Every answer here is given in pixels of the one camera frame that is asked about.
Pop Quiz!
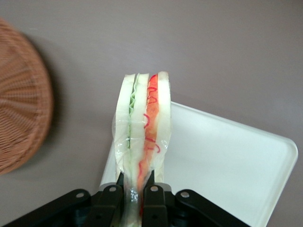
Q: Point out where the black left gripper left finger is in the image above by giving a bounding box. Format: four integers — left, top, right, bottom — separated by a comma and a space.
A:
4, 172, 124, 227

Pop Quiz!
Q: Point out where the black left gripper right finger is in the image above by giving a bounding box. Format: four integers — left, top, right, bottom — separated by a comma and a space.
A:
142, 170, 251, 227

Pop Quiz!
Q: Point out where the sandwich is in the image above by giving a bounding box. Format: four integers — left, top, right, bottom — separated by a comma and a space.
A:
111, 70, 172, 227

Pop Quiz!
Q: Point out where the cream white plastic tray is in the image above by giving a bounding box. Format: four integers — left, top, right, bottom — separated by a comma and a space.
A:
99, 101, 299, 227

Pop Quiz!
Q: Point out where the brown wicker basket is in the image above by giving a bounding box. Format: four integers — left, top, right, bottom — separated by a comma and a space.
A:
0, 17, 54, 175

